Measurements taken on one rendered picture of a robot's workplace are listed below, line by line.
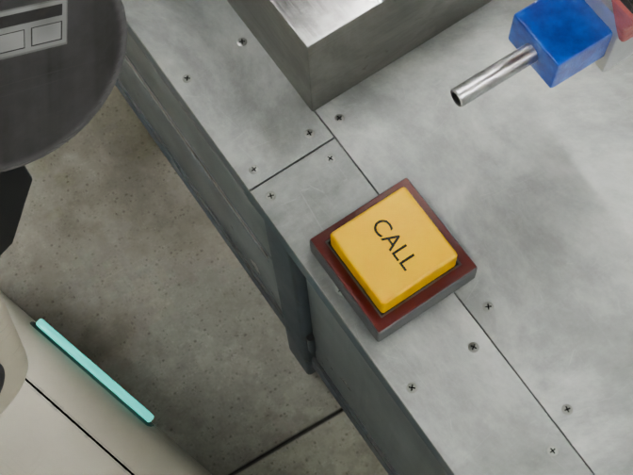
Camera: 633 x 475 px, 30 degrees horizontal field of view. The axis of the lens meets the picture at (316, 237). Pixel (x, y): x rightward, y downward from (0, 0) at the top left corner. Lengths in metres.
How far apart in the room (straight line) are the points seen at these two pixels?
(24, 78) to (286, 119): 0.49
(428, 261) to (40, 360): 0.69
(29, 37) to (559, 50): 0.41
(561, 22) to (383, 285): 0.19
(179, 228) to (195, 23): 0.83
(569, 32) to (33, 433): 0.83
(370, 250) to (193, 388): 0.88
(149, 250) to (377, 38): 0.92
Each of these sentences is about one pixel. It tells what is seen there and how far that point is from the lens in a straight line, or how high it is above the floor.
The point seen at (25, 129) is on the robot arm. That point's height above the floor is 1.23.
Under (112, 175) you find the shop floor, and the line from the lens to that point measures 1.74.
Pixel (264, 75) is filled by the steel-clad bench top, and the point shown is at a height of 0.80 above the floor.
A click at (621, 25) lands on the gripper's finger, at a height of 0.98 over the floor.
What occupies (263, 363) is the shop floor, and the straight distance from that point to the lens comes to 1.61.
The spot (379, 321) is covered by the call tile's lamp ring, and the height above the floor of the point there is 0.82.
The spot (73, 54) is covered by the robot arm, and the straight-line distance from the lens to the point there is 0.36.
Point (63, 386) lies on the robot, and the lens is 1.35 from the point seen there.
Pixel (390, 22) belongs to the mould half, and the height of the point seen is 0.86.
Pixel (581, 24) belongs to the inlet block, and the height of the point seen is 0.95.
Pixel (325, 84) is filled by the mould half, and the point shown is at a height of 0.83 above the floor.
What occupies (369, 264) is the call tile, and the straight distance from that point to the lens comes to 0.75.
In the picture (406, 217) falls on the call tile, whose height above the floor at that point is 0.84.
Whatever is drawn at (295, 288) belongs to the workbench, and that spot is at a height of 0.37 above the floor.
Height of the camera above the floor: 1.55
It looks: 68 degrees down
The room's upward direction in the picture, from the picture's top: 5 degrees counter-clockwise
